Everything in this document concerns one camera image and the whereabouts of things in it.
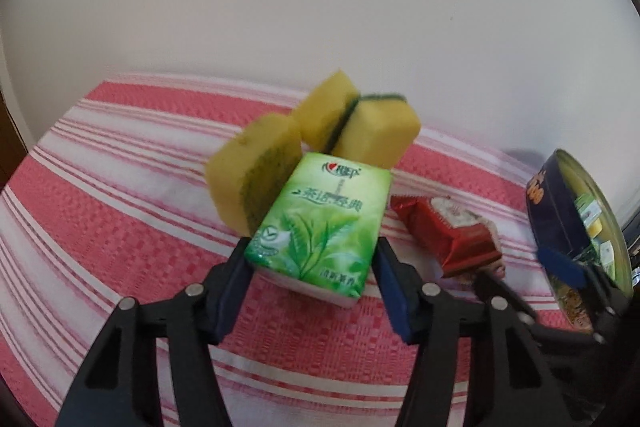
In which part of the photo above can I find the red wedding snack packet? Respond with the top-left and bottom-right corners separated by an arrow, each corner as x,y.
390,195 -> 506,281

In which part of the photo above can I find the round butter cookie tin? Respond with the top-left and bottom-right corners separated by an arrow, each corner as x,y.
524,147 -> 636,335

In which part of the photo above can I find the small green tissue pack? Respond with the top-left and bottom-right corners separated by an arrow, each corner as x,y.
244,153 -> 392,308

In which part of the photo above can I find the yellow sponge green top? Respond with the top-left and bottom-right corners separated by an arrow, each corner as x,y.
329,93 -> 421,169

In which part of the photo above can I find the worn yellow sponge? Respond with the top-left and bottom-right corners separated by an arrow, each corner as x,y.
205,113 -> 302,236

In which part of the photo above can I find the red white striped tablecloth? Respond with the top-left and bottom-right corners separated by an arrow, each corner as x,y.
0,74 -> 601,427

